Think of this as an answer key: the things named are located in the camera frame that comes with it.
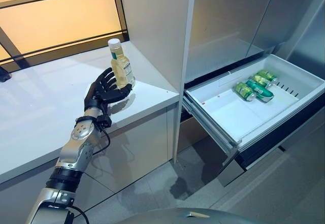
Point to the tall white cabinet panel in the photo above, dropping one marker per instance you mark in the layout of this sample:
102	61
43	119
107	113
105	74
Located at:
157	31

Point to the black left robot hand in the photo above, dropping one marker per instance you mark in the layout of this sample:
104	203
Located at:
106	94

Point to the white fridge drawer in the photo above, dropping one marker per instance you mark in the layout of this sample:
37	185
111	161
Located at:
228	112

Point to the black window frame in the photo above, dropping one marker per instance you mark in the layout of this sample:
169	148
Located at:
119	5

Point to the grey robot torso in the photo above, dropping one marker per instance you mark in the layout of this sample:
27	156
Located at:
182	216

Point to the stainless steel fridge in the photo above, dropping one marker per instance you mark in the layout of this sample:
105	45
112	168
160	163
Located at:
228	18

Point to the clear yellow drink bottle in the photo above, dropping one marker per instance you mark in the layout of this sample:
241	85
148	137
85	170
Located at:
122	69

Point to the dark green drink can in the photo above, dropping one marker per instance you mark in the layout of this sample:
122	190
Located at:
261	92

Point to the light green drink can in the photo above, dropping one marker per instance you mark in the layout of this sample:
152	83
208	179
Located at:
266	76
243	90

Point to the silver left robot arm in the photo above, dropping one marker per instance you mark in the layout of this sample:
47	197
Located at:
76	153

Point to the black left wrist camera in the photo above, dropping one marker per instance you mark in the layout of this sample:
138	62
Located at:
104	121

